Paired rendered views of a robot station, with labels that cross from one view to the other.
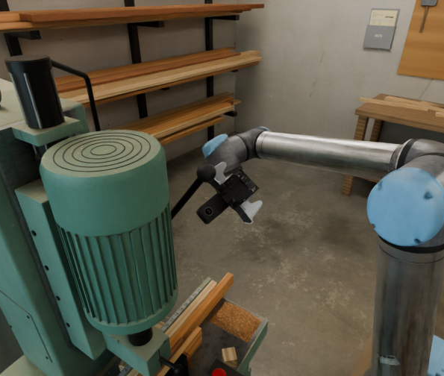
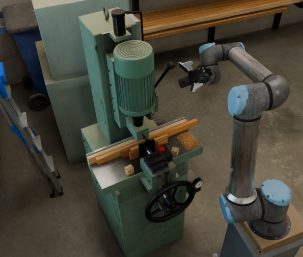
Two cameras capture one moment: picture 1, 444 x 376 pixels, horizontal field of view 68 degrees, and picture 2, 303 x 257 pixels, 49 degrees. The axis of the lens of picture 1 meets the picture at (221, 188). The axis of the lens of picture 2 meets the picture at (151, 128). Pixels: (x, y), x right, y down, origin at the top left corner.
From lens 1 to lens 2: 0.98 m
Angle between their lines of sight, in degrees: 27
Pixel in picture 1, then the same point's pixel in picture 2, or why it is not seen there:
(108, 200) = (128, 67)
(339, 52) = not seen: outside the picture
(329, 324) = not seen: hidden behind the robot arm
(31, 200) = (110, 59)
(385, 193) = (231, 92)
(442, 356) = (279, 191)
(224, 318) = (182, 136)
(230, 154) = (211, 55)
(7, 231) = (101, 68)
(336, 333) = not seen: hidden behind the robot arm
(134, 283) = (133, 97)
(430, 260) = (243, 125)
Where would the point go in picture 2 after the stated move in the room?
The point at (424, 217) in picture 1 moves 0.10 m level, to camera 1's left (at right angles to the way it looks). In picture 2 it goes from (236, 105) to (211, 97)
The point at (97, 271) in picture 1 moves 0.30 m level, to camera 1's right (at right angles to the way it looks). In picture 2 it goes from (122, 89) to (184, 109)
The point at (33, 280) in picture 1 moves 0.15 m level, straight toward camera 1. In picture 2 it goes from (106, 88) to (108, 107)
